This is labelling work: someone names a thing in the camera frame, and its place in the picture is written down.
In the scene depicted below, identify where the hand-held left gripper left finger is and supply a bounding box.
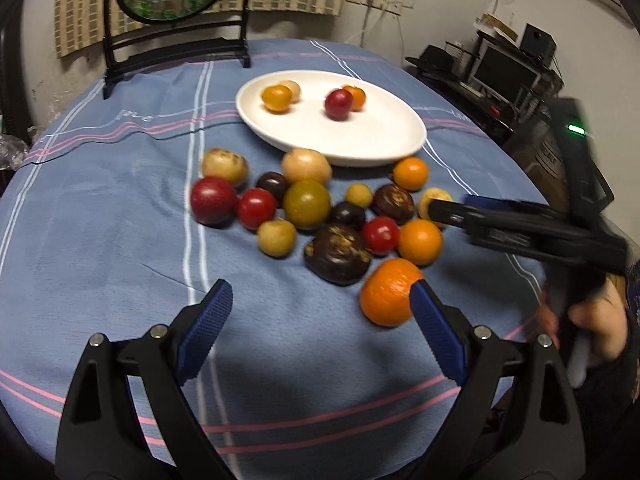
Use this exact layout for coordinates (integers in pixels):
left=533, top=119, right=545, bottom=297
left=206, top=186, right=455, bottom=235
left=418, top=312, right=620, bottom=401
left=55, top=279, right=235, bottom=480

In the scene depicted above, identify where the black hat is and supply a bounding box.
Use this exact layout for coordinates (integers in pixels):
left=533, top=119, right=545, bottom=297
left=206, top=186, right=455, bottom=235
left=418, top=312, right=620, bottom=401
left=417, top=44, right=458, bottom=73

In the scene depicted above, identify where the dark wooden cabinet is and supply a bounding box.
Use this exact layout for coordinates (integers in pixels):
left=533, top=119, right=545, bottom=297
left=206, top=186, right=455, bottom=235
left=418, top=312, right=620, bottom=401
left=0, top=5, right=33, bottom=146

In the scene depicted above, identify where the large spotted beige potato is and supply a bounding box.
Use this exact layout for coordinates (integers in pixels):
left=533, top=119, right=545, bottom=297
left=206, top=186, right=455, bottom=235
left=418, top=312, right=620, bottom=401
left=201, top=147, right=250, bottom=188

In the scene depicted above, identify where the red tomato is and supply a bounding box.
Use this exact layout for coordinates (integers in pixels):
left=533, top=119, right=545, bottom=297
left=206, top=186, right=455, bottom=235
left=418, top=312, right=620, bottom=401
left=362, top=216, right=401, bottom=256
left=237, top=187, right=278, bottom=231

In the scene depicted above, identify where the small dark purple mangosteen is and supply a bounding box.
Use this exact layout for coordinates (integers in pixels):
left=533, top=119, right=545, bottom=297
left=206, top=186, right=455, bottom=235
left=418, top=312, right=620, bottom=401
left=371, top=183, right=417, bottom=226

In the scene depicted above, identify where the olive green plum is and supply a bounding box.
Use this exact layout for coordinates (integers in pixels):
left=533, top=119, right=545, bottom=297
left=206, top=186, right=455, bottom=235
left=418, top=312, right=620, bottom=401
left=282, top=179, right=332, bottom=231

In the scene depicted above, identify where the pale yellow plum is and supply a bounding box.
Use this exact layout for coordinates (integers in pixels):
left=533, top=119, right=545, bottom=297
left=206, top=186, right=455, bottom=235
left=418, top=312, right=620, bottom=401
left=256, top=219, right=297, bottom=259

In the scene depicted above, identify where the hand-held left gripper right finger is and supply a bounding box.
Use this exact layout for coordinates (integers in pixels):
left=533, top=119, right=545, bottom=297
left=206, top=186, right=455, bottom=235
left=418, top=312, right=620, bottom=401
left=409, top=278, right=587, bottom=480

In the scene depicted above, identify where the large dark purple mangosteen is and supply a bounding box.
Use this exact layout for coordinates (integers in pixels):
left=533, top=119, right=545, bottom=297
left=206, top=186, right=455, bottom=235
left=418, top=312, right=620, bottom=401
left=303, top=223, right=374, bottom=287

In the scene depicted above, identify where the clear plastic bag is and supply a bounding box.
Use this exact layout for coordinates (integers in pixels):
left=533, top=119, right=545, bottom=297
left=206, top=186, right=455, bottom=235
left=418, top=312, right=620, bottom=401
left=0, top=130, right=31, bottom=171

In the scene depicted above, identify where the small orange tangerine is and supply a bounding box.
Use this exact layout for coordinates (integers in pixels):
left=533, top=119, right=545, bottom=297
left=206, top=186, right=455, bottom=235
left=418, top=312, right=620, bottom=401
left=397, top=219, right=444, bottom=267
left=390, top=156, right=431, bottom=192

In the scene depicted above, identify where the yellow-orange tomato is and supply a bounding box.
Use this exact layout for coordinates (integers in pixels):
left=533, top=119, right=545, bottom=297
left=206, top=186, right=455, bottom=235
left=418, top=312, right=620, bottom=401
left=261, top=85, right=293, bottom=114

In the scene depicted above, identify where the small dark purple plum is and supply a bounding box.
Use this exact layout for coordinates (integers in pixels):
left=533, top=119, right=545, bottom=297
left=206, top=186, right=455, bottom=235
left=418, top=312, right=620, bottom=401
left=255, top=171, right=290, bottom=202
left=327, top=201, right=367, bottom=231

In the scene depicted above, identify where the person's right hand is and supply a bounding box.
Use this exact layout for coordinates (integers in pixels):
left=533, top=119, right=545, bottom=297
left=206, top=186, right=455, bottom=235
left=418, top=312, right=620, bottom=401
left=540, top=280, right=629, bottom=361

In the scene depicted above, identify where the black desk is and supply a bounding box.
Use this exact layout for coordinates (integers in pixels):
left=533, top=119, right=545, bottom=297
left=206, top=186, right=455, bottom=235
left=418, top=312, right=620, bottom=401
left=405, top=30, right=566, bottom=146

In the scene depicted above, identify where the computer monitor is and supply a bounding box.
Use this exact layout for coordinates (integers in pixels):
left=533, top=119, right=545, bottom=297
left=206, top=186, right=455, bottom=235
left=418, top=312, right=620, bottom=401
left=472, top=42, right=543, bottom=103

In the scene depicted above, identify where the small spotted beige potato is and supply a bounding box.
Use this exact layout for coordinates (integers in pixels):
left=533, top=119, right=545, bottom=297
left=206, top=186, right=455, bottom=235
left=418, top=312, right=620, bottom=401
left=417, top=187, right=454, bottom=225

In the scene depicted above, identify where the small yellow plum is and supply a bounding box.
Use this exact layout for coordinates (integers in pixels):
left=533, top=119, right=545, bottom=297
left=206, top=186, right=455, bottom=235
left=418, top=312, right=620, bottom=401
left=345, top=183, right=374, bottom=209

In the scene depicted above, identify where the cardboard box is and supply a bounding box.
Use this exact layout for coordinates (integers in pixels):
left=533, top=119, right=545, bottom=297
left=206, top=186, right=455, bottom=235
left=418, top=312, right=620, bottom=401
left=475, top=12, right=521, bottom=43

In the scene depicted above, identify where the black speaker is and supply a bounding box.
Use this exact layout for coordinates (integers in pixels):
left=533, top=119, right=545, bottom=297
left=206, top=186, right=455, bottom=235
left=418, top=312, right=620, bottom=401
left=520, top=22, right=557, bottom=66

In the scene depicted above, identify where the large orange tangerine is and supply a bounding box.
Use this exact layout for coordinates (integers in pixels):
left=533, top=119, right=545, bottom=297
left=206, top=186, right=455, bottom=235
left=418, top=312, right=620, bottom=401
left=359, top=258, right=426, bottom=328

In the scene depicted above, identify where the small orange persimmon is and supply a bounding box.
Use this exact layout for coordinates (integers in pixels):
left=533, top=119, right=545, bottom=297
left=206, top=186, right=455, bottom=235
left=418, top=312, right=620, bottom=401
left=342, top=85, right=366, bottom=112

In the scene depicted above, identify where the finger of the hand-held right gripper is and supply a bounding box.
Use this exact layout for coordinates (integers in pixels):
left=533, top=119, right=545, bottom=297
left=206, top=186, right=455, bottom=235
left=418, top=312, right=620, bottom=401
left=429, top=199, right=592, bottom=267
left=462, top=194, right=571, bottom=221

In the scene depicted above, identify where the white wall power strip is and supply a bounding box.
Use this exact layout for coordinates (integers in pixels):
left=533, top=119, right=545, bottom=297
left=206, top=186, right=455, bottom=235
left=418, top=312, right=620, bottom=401
left=345, top=0, right=406, bottom=17

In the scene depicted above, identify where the large dark red plum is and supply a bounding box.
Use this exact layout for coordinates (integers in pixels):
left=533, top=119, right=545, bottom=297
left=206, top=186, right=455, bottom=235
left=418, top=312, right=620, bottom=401
left=190, top=176, right=239, bottom=227

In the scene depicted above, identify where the smooth tan potato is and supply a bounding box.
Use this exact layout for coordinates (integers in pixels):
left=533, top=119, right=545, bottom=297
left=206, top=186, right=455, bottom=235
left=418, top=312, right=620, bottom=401
left=280, top=147, right=333, bottom=186

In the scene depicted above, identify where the white oval plate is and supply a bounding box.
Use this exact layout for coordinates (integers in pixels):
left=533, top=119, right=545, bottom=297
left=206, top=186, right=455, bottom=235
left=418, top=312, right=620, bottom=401
left=235, top=69, right=427, bottom=168

